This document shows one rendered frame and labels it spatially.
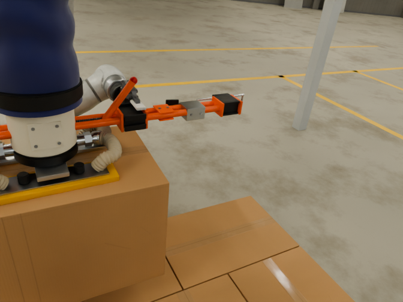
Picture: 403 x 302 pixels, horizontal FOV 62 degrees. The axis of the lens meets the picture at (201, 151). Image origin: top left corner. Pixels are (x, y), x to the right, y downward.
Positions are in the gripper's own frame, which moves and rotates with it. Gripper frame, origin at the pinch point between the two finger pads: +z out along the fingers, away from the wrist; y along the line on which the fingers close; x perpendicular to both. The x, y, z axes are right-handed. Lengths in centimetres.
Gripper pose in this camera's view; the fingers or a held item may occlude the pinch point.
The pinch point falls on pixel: (138, 115)
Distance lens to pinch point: 108.3
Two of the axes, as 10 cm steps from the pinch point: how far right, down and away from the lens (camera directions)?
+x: -8.8, 1.5, -4.5
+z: 4.6, 4.9, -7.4
